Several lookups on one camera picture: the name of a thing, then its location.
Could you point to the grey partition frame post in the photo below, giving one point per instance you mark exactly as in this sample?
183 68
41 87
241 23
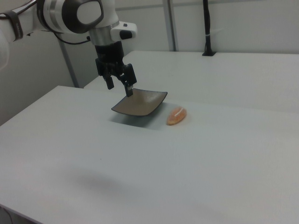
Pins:
70 65
169 23

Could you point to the brown square ceramic plate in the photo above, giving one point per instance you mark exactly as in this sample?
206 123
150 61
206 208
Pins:
140 105

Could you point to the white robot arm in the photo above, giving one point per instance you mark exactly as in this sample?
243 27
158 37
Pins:
56 14

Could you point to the orange sugared bread roll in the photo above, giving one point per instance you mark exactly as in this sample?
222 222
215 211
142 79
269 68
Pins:
176 116

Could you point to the black camera stand pole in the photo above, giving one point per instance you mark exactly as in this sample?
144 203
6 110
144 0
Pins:
206 23

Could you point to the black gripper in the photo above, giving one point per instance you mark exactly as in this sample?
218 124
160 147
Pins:
109 54

